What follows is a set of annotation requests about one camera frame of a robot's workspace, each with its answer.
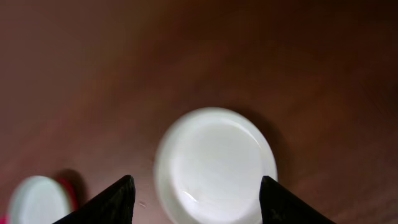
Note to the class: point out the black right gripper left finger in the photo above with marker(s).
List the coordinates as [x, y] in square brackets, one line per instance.
[114, 205]

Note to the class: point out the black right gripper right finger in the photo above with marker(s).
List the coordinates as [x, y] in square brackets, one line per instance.
[280, 206]

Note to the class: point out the light blue stained plate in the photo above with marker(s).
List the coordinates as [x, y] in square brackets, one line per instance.
[37, 202]

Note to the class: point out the white stained plate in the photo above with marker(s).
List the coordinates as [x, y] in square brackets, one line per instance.
[209, 166]

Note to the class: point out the red plastic tray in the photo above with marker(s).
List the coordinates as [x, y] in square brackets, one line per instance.
[70, 189]

